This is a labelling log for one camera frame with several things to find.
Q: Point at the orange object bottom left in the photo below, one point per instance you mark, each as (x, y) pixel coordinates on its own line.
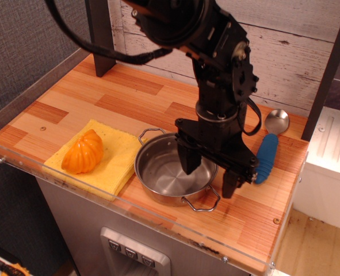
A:
(14, 270)

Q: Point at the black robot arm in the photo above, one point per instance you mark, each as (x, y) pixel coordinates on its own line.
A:
(220, 53)

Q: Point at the stainless steel pot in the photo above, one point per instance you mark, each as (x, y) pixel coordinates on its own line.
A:
(158, 168)

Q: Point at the yellow folded towel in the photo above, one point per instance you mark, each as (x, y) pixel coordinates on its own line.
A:
(112, 172)

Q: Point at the dark right cabinet post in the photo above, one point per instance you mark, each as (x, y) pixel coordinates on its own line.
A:
(322, 93)

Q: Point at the dark left cabinet post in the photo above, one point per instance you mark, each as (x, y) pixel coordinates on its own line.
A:
(100, 29)

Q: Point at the silver dispenser button panel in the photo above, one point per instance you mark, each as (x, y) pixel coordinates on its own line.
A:
(126, 256)

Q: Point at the clear acrylic left guard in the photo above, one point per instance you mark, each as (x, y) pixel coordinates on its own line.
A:
(28, 96)

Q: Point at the dark cabinet post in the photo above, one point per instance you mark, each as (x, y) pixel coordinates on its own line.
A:
(322, 93)
(100, 29)

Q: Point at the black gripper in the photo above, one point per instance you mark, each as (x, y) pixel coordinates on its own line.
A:
(219, 139)

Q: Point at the blue handled metal spoon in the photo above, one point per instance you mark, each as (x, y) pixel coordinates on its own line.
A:
(276, 123)

